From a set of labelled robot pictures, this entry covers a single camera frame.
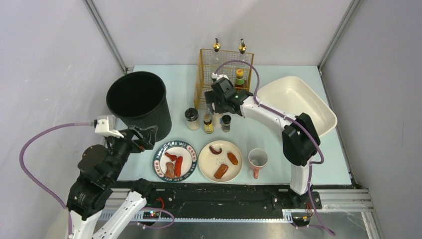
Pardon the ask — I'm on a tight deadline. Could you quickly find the oil bottle with brown liquid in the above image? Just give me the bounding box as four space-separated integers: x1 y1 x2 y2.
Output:
236 38 248 70

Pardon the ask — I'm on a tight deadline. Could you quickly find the clear glass oil bottle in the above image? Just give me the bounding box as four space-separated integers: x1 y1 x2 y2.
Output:
212 38 221 65

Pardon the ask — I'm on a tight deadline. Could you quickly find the silver lid spice jar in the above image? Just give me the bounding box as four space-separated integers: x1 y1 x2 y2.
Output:
212 113 223 128

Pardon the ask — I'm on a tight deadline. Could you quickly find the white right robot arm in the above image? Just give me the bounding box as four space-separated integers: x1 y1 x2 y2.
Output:
205 73 320 195

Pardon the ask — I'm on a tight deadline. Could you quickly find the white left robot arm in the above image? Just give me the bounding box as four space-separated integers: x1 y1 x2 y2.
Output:
66 124 158 239

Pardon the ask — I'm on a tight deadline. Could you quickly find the small black lid spice jar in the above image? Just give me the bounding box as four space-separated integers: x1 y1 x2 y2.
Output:
221 115 231 132

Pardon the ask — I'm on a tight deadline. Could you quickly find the green rimmed printed plate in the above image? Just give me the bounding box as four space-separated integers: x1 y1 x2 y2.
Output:
153 140 198 183

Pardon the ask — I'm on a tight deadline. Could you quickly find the small red food piece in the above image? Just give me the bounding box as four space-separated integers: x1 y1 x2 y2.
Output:
165 152 178 161

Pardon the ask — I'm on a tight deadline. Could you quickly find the small yellow label bottle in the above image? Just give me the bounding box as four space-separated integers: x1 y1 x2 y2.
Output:
203 114 213 134

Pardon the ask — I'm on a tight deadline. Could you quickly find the red sausage on plate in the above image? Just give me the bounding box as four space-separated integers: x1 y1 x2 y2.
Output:
175 156 183 177

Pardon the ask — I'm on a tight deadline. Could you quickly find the brown meat piece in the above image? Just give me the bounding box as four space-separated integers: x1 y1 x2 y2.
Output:
165 162 176 179

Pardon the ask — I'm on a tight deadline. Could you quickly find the black plastic trash bin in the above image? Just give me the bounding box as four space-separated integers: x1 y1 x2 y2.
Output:
106 71 172 142

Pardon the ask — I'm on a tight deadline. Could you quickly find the purple octopus tentacle piece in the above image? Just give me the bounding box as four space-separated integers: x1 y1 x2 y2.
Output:
209 145 222 155

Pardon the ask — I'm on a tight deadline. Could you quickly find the orange fried food piece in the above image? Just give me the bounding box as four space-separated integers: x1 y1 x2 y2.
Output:
227 152 239 165

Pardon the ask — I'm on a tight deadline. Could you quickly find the cream plate with bear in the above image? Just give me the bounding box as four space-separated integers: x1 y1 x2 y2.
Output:
198 140 243 183

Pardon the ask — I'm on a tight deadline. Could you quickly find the white plastic basin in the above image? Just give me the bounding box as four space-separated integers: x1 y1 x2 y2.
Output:
257 76 339 148

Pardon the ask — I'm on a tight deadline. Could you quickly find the pink ceramic mug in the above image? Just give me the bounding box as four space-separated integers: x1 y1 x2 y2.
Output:
248 148 268 179

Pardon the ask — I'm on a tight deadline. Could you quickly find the brown sausage piece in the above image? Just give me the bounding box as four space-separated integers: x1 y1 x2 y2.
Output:
214 164 229 179

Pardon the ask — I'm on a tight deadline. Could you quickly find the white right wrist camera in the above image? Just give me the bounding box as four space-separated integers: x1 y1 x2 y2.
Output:
211 73 228 82

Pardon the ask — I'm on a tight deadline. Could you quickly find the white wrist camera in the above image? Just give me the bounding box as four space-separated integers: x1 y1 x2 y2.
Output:
94 115 124 138
211 73 228 82

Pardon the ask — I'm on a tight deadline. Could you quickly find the yellow wire basket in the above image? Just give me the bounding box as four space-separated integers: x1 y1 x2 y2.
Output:
194 48 254 110

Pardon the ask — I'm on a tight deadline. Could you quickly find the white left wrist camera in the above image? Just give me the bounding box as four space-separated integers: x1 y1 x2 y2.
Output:
94 115 124 138

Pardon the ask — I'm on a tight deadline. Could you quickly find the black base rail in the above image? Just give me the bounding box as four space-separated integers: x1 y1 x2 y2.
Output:
108 183 322 220

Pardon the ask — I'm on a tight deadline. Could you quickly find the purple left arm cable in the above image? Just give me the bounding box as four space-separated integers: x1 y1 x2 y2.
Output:
19 122 96 239

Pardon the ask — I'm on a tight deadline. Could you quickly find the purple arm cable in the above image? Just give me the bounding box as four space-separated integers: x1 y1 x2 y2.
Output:
213 60 336 237
19 122 96 239

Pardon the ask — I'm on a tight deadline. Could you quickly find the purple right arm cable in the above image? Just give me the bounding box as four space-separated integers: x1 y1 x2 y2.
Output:
213 60 336 237

